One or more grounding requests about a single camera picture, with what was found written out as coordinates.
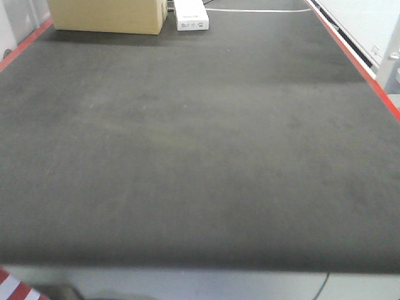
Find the black conveyor belt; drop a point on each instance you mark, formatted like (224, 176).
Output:
(254, 145)

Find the left red white cone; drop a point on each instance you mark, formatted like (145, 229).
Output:
(13, 289)

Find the cardboard box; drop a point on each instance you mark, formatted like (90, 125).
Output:
(128, 17)

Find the long white box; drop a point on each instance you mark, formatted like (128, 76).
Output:
(190, 15)

